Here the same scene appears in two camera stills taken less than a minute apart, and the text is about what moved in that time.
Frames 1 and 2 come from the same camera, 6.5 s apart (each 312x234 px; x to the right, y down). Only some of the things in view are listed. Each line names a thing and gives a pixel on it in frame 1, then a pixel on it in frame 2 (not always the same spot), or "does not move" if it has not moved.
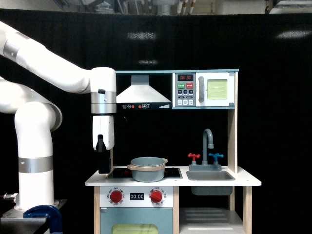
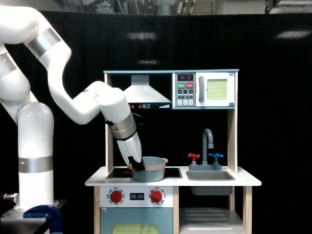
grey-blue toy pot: x=147 y=169 does not move
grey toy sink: x=211 y=175 does not move
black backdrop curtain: x=273 y=52 does not move
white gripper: x=104 y=125 to x=131 y=150
